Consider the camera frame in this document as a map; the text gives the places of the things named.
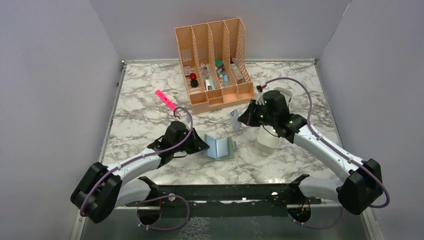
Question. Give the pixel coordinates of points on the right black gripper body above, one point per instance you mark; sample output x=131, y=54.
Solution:
x=263, y=117

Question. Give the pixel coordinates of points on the white oblong plastic tray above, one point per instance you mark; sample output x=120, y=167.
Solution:
x=267, y=140

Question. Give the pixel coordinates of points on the orange plastic desk organizer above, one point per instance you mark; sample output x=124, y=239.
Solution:
x=198, y=47

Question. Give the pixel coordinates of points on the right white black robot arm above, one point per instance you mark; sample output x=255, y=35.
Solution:
x=359, y=182

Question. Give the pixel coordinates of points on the black metal base rail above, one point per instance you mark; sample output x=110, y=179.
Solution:
x=224, y=200

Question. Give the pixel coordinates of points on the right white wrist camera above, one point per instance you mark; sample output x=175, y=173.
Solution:
x=260, y=100

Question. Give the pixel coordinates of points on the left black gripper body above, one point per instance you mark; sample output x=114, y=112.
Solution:
x=180, y=148

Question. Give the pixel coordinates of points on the pink highlighter marker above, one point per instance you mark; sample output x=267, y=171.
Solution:
x=165, y=99

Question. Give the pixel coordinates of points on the silver credit card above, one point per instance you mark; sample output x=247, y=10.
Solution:
x=233, y=115

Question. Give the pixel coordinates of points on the grey red stapler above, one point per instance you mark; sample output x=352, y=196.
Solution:
x=236, y=71

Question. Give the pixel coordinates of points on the black round stamp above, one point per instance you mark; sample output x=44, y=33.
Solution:
x=194, y=83

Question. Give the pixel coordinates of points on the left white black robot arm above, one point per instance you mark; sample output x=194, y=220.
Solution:
x=106, y=187

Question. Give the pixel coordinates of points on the green card holder wallet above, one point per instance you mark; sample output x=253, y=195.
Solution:
x=220, y=148

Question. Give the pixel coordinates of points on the green eraser block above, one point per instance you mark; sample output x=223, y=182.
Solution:
x=219, y=64

